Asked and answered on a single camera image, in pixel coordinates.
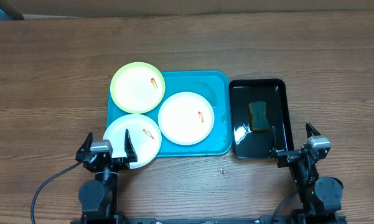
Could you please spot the yellow-green plate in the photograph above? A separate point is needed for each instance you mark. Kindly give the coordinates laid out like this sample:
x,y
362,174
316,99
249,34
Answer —
x,y
137,87

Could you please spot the teal plastic tray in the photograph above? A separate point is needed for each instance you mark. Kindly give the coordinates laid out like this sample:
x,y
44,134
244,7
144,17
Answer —
x,y
212,85

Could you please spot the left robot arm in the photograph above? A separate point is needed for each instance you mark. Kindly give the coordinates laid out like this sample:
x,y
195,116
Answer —
x,y
98,197

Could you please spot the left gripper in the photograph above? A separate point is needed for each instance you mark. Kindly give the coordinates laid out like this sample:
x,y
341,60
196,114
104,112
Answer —
x,y
124,163

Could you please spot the dark object top left corner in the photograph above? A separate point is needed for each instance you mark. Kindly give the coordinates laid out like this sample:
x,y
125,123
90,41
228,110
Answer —
x,y
9,12

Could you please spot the black water tray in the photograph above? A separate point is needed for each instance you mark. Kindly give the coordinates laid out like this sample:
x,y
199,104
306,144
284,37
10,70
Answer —
x,y
256,144

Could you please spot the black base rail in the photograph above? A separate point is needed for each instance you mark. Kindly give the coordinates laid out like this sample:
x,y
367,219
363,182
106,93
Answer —
x,y
261,220

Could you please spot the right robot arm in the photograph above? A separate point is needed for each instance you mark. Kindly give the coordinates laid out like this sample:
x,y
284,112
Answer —
x,y
320,196

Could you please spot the white plate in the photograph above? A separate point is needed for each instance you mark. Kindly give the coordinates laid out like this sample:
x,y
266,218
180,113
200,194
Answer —
x,y
186,118
145,137

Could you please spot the yellow green scrub sponge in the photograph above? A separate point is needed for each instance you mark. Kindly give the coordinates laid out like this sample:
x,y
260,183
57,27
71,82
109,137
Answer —
x,y
258,117

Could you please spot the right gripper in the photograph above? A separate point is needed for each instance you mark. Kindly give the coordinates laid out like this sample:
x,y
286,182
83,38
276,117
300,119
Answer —
x,y
294,155

